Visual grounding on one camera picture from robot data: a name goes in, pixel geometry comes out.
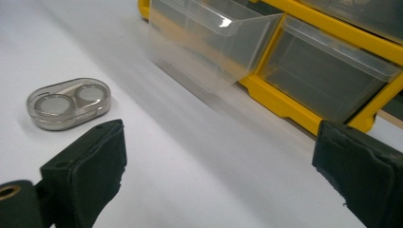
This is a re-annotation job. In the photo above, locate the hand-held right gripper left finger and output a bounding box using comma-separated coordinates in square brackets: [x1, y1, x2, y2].
[39, 119, 128, 228]

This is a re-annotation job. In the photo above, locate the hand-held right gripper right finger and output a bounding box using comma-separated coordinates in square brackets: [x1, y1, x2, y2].
[312, 119, 403, 228]

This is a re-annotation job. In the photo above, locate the clear contact lens case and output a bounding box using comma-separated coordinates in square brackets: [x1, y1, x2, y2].
[26, 77, 112, 131]

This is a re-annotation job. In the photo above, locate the yellow drawer cabinet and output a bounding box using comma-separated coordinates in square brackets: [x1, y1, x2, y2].
[138, 0, 403, 137]

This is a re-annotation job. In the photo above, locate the clear plastic drawer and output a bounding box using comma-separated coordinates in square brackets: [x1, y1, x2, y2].
[259, 14, 403, 124]
[147, 0, 284, 96]
[298, 0, 403, 44]

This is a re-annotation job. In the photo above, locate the closed clear plastic drawer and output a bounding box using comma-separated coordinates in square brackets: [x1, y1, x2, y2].
[298, 0, 403, 44]
[259, 14, 403, 124]

